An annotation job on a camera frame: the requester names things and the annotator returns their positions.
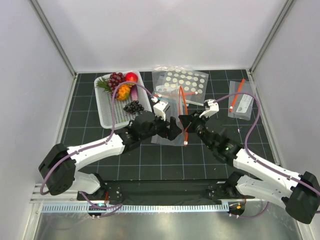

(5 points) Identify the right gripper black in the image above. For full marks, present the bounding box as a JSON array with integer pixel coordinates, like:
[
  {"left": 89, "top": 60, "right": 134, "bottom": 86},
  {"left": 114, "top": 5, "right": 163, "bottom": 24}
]
[{"left": 179, "top": 109, "right": 215, "bottom": 150}]

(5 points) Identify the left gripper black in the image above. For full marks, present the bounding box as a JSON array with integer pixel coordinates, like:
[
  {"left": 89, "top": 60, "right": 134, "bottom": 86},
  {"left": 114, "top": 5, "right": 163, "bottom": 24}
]
[{"left": 140, "top": 110, "right": 182, "bottom": 141}]

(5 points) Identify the orange zipper clear bag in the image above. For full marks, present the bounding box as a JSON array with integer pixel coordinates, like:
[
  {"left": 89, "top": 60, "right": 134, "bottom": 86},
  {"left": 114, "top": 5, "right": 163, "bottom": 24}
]
[{"left": 151, "top": 85, "right": 200, "bottom": 146}]

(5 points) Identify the dark black grape bunch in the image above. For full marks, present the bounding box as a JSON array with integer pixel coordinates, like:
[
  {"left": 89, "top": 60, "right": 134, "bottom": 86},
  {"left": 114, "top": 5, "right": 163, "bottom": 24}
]
[{"left": 123, "top": 100, "right": 145, "bottom": 114}]

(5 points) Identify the orange toy pineapple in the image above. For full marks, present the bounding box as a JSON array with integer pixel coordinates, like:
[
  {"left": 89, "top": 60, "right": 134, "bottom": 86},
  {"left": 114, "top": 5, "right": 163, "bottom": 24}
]
[{"left": 95, "top": 77, "right": 131, "bottom": 101}]

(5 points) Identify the red yellow apple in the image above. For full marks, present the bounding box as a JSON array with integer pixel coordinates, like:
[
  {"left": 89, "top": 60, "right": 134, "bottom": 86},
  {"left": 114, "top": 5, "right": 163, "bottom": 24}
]
[{"left": 125, "top": 72, "right": 139, "bottom": 83}]

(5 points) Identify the white perforated plastic basket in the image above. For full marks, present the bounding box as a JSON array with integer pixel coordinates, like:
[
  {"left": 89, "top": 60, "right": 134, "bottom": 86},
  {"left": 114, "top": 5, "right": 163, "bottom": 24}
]
[{"left": 94, "top": 73, "right": 152, "bottom": 130}]

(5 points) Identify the red grape bunch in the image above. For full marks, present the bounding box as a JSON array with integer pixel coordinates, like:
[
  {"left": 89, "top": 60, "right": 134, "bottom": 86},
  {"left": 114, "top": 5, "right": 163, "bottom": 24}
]
[{"left": 108, "top": 72, "right": 125, "bottom": 91}]

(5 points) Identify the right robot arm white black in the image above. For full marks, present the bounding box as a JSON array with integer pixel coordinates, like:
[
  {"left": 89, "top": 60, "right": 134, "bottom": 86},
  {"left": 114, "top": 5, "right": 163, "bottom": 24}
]
[{"left": 179, "top": 111, "right": 320, "bottom": 224}]

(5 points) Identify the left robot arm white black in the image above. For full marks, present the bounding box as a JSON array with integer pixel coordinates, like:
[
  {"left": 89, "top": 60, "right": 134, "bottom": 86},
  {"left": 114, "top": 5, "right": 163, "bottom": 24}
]
[{"left": 38, "top": 111, "right": 182, "bottom": 200}]

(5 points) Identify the blue zipper clear bag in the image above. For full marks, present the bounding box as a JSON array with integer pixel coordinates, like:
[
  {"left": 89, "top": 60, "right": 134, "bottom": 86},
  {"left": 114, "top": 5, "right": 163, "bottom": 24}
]
[{"left": 150, "top": 94, "right": 176, "bottom": 104}]

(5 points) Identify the polka dot zip bag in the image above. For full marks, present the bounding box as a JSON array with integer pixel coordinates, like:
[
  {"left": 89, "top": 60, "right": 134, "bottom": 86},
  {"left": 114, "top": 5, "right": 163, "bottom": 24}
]
[{"left": 151, "top": 66, "right": 209, "bottom": 106}]

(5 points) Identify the right orange zipper bag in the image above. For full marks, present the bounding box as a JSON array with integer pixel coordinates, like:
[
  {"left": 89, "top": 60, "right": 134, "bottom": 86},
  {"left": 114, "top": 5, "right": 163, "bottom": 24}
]
[{"left": 228, "top": 78, "right": 254, "bottom": 121}]

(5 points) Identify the purple eggplant toy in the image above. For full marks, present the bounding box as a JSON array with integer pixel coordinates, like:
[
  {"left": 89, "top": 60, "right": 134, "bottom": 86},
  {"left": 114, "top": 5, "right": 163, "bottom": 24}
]
[{"left": 130, "top": 85, "right": 138, "bottom": 101}]

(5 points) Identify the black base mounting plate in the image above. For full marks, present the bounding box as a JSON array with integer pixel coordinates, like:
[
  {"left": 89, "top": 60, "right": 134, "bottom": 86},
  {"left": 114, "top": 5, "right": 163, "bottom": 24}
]
[{"left": 82, "top": 179, "right": 244, "bottom": 206}]

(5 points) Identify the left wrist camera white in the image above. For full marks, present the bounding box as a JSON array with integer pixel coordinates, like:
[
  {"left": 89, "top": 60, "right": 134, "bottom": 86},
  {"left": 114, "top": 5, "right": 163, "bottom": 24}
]
[{"left": 153, "top": 100, "right": 170, "bottom": 121}]

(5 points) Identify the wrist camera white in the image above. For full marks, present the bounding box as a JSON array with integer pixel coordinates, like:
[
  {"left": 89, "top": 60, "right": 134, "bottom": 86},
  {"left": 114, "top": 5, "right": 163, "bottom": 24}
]
[
  {"left": 153, "top": 100, "right": 170, "bottom": 121},
  {"left": 199, "top": 99, "right": 220, "bottom": 118}
]

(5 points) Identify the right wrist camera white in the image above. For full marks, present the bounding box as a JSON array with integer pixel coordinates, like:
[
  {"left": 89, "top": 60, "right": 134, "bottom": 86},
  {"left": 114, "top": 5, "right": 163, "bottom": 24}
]
[{"left": 199, "top": 99, "right": 220, "bottom": 118}]

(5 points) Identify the perforated metal cable rail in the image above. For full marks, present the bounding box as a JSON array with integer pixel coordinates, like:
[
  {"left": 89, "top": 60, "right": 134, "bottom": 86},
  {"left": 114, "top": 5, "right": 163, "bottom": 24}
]
[{"left": 41, "top": 202, "right": 229, "bottom": 213}]

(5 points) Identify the right aluminium frame post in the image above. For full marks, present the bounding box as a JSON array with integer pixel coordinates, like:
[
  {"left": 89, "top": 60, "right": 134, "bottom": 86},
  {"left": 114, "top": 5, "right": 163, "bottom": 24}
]
[{"left": 249, "top": 0, "right": 296, "bottom": 75}]

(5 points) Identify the aluminium frame post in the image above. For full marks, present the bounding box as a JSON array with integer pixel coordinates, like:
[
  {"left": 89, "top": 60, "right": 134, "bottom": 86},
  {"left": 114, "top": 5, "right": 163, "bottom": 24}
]
[
  {"left": 249, "top": 0, "right": 296, "bottom": 75},
  {"left": 28, "top": 0, "right": 77, "bottom": 78}
]

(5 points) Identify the left aluminium frame post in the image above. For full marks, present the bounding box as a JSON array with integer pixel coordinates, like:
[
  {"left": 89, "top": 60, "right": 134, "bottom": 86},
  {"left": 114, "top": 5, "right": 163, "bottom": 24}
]
[{"left": 28, "top": 0, "right": 77, "bottom": 78}]

